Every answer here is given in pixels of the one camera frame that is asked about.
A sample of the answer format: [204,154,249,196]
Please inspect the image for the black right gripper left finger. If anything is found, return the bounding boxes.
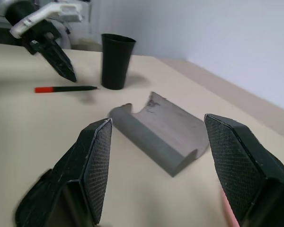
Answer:
[15,118,113,227]

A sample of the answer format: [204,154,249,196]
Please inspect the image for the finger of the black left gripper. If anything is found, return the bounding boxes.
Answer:
[32,37,76,83]
[47,35,78,83]

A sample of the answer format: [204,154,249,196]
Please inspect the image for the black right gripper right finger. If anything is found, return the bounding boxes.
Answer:
[204,113,284,227]

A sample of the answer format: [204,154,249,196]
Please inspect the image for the black plastic cup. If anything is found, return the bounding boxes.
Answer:
[100,33,136,91]

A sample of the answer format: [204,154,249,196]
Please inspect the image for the grey open glasses case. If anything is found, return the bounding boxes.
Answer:
[108,91,210,178]

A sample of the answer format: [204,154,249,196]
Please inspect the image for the black marker with red cap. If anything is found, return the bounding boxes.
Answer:
[34,85,100,94]

